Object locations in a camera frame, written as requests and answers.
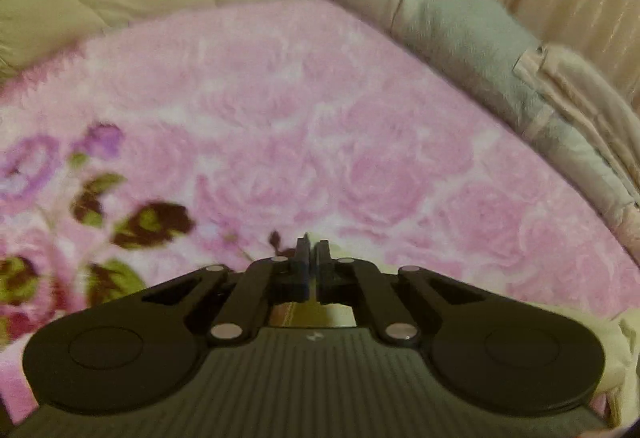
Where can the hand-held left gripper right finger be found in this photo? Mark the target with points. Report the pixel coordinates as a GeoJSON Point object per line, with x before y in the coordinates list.
{"type": "Point", "coordinates": [322, 270]}

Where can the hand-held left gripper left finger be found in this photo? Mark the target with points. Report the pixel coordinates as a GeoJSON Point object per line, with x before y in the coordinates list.
{"type": "Point", "coordinates": [303, 268]}

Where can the cream garment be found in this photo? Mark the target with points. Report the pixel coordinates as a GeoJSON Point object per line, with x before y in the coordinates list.
{"type": "Point", "coordinates": [597, 353]}

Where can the pink floral blanket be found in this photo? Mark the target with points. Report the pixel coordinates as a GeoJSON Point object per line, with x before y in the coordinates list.
{"type": "Point", "coordinates": [310, 128]}

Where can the beige and grey folded quilt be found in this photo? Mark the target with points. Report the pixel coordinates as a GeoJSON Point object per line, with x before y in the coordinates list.
{"type": "Point", "coordinates": [450, 13]}

